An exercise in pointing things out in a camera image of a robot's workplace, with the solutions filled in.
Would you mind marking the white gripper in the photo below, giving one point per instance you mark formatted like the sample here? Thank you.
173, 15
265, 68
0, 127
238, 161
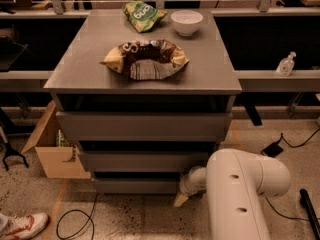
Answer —
188, 185

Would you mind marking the grey bottom drawer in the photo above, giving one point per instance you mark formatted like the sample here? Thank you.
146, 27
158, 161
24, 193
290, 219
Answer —
135, 186

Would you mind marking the grey drawer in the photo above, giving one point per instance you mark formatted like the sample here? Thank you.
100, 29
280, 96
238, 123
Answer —
118, 126
141, 161
135, 186

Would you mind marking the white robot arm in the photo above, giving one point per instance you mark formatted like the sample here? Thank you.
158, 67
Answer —
234, 180

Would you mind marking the grey middle drawer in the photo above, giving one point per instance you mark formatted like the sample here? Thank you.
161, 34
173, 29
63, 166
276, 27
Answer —
141, 161

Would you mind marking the grey drawer cabinet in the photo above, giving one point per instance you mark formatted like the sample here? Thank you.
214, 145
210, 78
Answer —
80, 83

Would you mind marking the grey top drawer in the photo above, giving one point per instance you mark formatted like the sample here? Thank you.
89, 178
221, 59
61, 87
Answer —
118, 126

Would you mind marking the black power adapter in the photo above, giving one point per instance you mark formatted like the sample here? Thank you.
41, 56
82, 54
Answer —
272, 150

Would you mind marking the black bar on floor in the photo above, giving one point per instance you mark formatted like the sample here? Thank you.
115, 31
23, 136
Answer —
313, 219

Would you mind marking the cardboard box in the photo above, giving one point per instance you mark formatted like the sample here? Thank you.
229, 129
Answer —
57, 160

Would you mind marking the brown yellow snack bag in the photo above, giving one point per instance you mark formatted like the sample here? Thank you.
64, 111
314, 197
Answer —
146, 60

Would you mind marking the clear sanitizer pump bottle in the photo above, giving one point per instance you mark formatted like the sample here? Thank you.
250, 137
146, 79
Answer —
286, 65

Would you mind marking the white red sneaker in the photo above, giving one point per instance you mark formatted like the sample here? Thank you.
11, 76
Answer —
22, 227

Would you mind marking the grey right bench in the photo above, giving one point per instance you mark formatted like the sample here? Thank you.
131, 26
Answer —
256, 42

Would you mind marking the grey bench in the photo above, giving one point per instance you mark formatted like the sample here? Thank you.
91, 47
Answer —
32, 45
256, 42

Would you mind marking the white bowl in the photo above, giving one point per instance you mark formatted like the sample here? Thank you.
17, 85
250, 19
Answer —
186, 22

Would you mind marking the black stand foot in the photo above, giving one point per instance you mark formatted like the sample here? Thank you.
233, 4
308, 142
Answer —
10, 151

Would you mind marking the green chip bag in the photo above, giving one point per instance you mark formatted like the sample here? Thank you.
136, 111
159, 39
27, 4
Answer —
143, 16

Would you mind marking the grey left bench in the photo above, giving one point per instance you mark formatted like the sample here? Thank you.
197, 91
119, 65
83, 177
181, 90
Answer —
32, 45

